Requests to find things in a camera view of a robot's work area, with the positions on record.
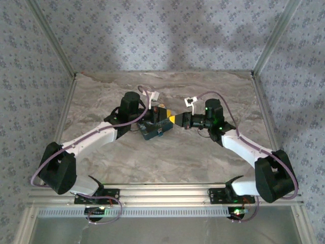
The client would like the blue starry print box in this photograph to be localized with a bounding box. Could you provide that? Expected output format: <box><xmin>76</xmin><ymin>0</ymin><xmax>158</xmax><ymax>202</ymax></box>
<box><xmin>137</xmin><ymin>102</ymin><xmax>175</xmax><ymax>141</ymax></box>

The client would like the right controller board green light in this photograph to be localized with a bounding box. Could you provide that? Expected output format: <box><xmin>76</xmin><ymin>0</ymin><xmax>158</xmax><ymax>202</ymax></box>
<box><xmin>227</xmin><ymin>207</ymin><xmax>249</xmax><ymax>222</ymax></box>

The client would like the aluminium table side rail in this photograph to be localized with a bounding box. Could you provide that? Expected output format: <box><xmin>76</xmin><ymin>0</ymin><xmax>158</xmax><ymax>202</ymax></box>
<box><xmin>14</xmin><ymin>73</ymin><xmax>78</xmax><ymax>244</ymax></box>
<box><xmin>250</xmin><ymin>73</ymin><xmax>317</xmax><ymax>244</ymax></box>

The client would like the aluminium mounting rail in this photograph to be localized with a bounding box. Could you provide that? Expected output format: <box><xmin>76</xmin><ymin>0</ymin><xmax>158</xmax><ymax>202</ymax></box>
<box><xmin>27</xmin><ymin>183</ymin><xmax>304</xmax><ymax>207</ymax></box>

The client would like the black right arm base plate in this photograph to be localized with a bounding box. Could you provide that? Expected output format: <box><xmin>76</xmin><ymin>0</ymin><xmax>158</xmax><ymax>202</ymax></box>
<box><xmin>208</xmin><ymin>187</ymin><xmax>255</xmax><ymax>205</ymax></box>

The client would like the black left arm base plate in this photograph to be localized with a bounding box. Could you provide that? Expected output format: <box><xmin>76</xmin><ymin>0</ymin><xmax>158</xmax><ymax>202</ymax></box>
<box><xmin>74</xmin><ymin>187</ymin><xmax>120</xmax><ymax>205</ymax></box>

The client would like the grey slotted cable duct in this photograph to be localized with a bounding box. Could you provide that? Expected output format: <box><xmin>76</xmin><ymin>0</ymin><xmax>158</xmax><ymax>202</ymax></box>
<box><xmin>37</xmin><ymin>206</ymin><xmax>231</xmax><ymax>219</ymax></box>

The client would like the aluminium frame post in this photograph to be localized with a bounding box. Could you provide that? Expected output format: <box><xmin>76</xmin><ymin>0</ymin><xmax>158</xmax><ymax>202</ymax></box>
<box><xmin>26</xmin><ymin>0</ymin><xmax>78</xmax><ymax>77</ymax></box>
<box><xmin>251</xmin><ymin>0</ymin><xmax>303</xmax><ymax>77</ymax></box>

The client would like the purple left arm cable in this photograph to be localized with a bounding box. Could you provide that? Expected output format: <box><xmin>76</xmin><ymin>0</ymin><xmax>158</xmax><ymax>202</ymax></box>
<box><xmin>30</xmin><ymin>85</ymin><xmax>151</xmax><ymax>225</ymax></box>

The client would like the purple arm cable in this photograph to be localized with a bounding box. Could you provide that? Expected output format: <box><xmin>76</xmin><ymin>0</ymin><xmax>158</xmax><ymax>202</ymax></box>
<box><xmin>197</xmin><ymin>91</ymin><xmax>300</xmax><ymax>224</ymax></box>
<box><xmin>30</xmin><ymin>85</ymin><xmax>151</xmax><ymax>225</ymax></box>

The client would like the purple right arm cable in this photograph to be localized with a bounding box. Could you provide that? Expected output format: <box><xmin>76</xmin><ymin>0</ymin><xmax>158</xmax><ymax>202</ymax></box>
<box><xmin>197</xmin><ymin>91</ymin><xmax>300</xmax><ymax>224</ymax></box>

